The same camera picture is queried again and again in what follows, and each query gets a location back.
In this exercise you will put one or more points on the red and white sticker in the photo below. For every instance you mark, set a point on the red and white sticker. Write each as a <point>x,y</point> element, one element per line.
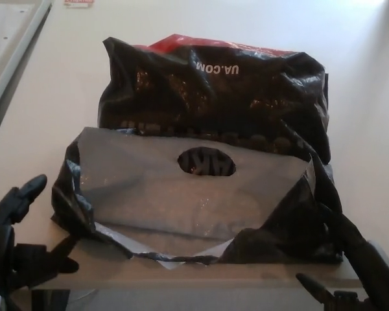
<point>79,3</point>

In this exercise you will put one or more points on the black Under Armour plastic bag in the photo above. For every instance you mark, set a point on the black Under Armour plastic bag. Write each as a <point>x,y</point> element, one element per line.
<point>214,129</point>

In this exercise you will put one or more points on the dark table leg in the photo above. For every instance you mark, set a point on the dark table leg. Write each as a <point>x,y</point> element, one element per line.
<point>52,301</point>

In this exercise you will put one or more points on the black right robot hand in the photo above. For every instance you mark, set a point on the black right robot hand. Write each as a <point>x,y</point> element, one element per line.
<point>382,282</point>

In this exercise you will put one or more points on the white punched paper sheet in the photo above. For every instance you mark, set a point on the white punched paper sheet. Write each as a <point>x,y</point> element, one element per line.
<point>6,29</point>

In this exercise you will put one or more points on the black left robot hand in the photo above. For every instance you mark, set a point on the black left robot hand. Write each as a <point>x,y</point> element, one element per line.
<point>0,246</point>

